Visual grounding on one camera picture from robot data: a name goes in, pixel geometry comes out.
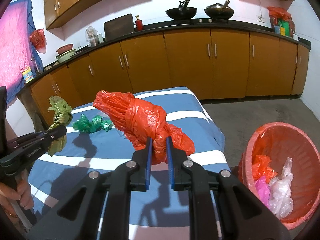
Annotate knotted red plastic bag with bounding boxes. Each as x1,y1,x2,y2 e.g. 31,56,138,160
93,90,195,165

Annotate olive green plastic bag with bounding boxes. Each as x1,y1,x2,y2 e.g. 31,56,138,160
48,95,73,157

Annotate magenta plastic bag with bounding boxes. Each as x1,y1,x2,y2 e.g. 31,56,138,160
255,176,271,209

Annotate white translucent plastic bag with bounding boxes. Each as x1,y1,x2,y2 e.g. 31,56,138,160
268,157,294,219

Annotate lower wooden kitchen cabinets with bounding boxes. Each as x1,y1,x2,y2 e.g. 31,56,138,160
31,28,310,124

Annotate red trash basket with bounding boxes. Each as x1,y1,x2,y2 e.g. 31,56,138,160
237,121,320,230

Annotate person's left hand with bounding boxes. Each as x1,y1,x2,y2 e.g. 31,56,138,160
1,170,34,217

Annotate blue white striped tablecloth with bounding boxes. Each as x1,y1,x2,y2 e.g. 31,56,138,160
29,87,228,239

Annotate dark green plastic bag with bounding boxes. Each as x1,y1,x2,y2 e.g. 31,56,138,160
72,114,113,134

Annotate yellow detergent bottle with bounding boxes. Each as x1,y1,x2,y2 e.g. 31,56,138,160
22,66,34,83

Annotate pink blue hanging cloth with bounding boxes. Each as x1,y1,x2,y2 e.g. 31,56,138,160
1,0,43,103

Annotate red plastic basin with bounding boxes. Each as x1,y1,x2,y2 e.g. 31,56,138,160
56,44,73,55

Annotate hanging red plastic bag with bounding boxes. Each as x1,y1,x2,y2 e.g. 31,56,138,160
29,29,47,54

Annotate red bottle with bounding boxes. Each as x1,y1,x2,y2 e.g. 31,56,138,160
135,15,144,31

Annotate dark wooden cutting board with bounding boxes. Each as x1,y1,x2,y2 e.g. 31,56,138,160
104,14,135,41

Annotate black wok left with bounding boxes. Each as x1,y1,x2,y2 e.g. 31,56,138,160
165,0,197,21

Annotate clear bagged jar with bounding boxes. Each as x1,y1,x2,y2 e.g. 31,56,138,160
85,26,98,47

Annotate black wok with lid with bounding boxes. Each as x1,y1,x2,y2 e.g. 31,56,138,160
204,0,234,20

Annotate green box on counter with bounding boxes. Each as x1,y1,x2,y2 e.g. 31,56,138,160
278,19,290,37

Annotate white cup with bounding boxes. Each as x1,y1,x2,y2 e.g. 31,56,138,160
293,34,300,41

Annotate red bag on counter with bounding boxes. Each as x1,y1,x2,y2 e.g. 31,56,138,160
267,7,292,21

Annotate wall power socket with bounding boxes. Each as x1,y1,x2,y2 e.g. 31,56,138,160
257,16,266,23

